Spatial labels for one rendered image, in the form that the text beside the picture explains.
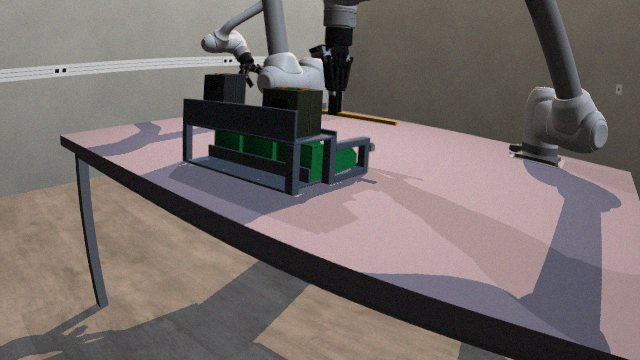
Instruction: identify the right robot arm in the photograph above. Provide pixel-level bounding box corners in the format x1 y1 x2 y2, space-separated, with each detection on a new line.
201 0 328 110

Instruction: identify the green open bin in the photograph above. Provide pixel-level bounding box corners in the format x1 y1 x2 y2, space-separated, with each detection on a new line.
243 136 277 160
276 141 357 181
215 131 243 152

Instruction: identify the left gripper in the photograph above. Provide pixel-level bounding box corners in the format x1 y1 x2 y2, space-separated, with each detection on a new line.
321 27 353 115

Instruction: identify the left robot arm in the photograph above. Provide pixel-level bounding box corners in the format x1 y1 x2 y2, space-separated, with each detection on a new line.
323 0 608 166

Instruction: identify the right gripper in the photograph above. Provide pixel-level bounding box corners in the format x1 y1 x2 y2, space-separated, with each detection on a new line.
239 53 263 88

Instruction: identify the yellow bar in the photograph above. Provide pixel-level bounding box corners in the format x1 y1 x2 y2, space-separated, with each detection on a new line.
322 110 397 126

